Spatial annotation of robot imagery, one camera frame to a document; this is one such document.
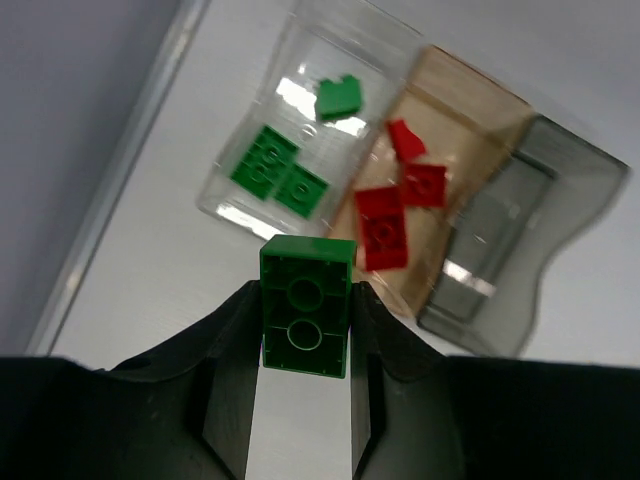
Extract red flower print lego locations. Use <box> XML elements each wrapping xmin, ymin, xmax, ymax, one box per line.
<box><xmin>354</xmin><ymin>186</ymin><xmax>409</xmax><ymax>272</ymax></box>

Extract small green lego brick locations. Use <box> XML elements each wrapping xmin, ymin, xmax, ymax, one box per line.
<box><xmin>314</xmin><ymin>74</ymin><xmax>363</xmax><ymax>122</ymax></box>

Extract small red lego brick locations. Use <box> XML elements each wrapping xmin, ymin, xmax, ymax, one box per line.
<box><xmin>400</xmin><ymin>163</ymin><xmax>447</xmax><ymax>208</ymax></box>

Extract green lego in container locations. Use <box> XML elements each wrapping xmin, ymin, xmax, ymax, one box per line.
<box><xmin>274</xmin><ymin>163</ymin><xmax>329</xmax><ymax>219</ymax></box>

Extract grey plastic container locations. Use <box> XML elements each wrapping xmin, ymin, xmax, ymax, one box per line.
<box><xmin>417</xmin><ymin>115</ymin><xmax>630</xmax><ymax>357</ymax></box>

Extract green slope lego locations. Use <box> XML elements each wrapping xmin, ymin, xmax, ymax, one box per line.
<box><xmin>260</xmin><ymin>234</ymin><xmax>356</xmax><ymax>379</ymax></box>

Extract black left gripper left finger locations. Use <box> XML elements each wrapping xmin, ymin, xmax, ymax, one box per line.
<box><xmin>1</xmin><ymin>281</ymin><xmax>262</xmax><ymax>479</ymax></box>

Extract tan plastic container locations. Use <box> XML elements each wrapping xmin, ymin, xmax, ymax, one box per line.
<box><xmin>327</xmin><ymin>46</ymin><xmax>534</xmax><ymax>318</ymax></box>

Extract clear plastic container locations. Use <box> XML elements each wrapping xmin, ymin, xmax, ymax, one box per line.
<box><xmin>198</xmin><ymin>1</ymin><xmax>422</xmax><ymax>239</ymax></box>

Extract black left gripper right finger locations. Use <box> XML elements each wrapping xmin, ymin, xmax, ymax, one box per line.
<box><xmin>350</xmin><ymin>282</ymin><xmax>639</xmax><ymax>479</ymax></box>

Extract small red lego piece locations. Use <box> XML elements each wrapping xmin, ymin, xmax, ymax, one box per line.
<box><xmin>387</xmin><ymin>119</ymin><xmax>427</xmax><ymax>163</ymax></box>

